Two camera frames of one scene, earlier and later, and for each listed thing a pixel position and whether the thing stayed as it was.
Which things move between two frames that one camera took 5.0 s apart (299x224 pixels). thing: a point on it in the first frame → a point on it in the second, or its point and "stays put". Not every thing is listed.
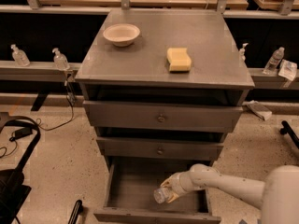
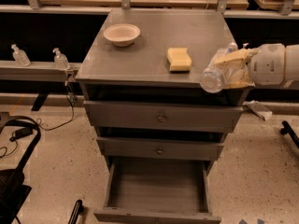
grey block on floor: [263, 111] stays put
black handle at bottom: [77, 210] stays put
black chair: [12, 189] stays put
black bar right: [286, 129] stays put
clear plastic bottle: [161, 194] → [213, 77]
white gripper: [179, 184] → [267, 64]
